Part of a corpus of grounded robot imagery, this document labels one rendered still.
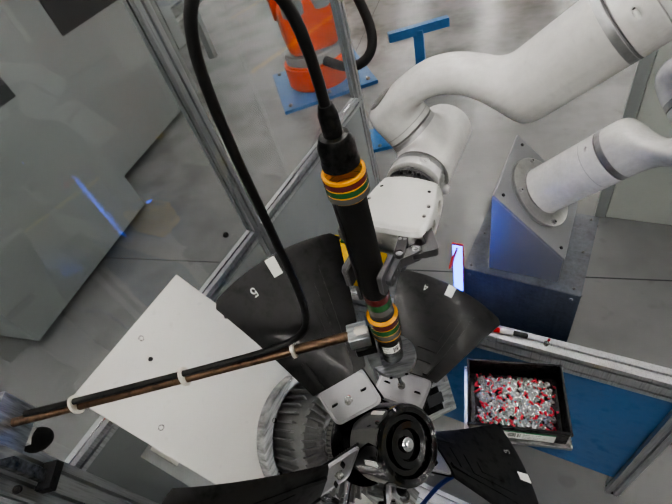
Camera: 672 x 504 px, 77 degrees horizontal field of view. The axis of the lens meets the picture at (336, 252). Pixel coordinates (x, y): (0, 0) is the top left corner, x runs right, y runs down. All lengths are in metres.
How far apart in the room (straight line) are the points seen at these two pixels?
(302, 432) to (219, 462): 0.17
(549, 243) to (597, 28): 0.68
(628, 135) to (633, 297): 1.50
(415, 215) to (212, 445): 0.56
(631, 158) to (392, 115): 0.57
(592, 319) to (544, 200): 1.28
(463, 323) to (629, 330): 1.54
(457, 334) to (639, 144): 0.51
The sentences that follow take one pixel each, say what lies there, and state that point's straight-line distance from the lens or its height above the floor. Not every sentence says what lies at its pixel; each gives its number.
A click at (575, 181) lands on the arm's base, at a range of 1.09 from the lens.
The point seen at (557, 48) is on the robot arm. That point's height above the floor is 1.66.
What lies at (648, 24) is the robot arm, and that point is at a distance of 0.54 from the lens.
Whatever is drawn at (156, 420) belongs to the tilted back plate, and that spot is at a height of 1.26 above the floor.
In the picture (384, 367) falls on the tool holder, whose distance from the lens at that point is 0.66.
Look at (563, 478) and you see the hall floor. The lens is 1.99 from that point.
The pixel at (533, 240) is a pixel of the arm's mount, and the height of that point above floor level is 1.07.
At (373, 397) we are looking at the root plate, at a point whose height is 1.25.
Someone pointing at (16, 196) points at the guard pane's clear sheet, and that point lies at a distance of 1.00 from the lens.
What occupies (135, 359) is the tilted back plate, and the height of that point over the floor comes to 1.33.
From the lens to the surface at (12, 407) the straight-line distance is 0.83.
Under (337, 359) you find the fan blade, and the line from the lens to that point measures 0.69.
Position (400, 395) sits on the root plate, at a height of 1.19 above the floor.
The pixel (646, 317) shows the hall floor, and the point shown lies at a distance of 2.41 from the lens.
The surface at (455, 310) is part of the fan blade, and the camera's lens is 0.88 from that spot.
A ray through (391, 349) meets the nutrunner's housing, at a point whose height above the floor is 1.35.
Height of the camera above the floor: 1.89
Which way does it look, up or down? 45 degrees down
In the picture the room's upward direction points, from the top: 19 degrees counter-clockwise
